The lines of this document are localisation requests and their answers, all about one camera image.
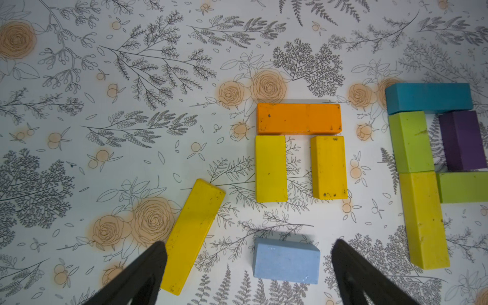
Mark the light blue block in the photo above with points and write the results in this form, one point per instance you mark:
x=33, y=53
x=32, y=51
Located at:
x=286, y=261

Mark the teal block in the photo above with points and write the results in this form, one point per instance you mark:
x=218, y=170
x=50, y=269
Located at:
x=435, y=98

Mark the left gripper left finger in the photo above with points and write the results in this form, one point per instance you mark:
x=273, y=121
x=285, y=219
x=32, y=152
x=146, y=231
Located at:
x=139, y=283

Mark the orange long block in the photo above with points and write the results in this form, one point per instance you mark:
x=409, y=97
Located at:
x=299, y=119

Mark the small yellow block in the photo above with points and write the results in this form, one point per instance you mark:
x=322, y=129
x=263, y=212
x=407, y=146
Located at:
x=270, y=169
x=328, y=168

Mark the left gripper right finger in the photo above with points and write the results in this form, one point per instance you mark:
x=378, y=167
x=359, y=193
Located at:
x=358, y=279

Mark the purple block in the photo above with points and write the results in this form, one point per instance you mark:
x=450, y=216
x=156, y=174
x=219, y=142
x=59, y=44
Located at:
x=462, y=141

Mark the lime green block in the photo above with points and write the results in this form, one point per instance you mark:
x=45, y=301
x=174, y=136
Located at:
x=462, y=187

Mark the long yellow block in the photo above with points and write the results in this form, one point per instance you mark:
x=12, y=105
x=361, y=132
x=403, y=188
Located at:
x=189, y=233

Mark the green block small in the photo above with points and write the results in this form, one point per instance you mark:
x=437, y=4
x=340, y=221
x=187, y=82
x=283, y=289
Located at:
x=411, y=142

